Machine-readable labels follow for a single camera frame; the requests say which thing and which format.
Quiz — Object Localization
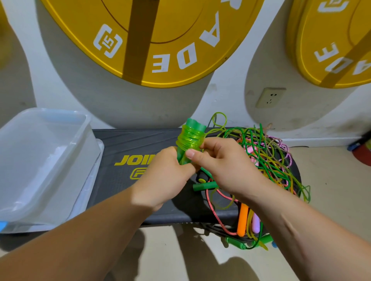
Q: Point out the translucent plastic lid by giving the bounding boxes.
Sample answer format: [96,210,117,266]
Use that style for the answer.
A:
[6,139,105,234]

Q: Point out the large yellow weight plate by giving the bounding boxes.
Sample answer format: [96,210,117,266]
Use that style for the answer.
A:
[41,0,264,89]

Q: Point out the person's right hand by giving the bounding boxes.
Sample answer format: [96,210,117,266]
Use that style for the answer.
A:
[184,136,270,200]

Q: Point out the person's right forearm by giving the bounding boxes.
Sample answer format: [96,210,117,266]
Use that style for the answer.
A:
[255,179,371,281]

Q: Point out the person's left forearm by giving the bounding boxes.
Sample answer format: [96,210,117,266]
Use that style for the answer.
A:
[0,185,146,281]

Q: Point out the white wall socket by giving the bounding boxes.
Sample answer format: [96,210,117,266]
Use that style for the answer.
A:
[256,87,287,109]

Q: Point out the red fire extinguisher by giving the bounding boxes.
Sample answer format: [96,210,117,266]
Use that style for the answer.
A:
[348,130,371,167]

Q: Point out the clear plastic storage bin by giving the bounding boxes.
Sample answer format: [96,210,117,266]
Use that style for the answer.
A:
[0,108,100,223]

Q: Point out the person's left hand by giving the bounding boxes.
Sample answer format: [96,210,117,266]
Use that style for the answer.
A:
[130,145,198,212]

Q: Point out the green jump rope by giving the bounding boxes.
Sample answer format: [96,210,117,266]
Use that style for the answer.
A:
[175,117,208,166]

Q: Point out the black aerobic step platform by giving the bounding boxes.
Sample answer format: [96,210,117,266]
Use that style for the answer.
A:
[0,127,302,251]

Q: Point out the pile of jump ropes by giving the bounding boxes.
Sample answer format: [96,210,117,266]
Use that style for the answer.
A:
[194,112,312,250]

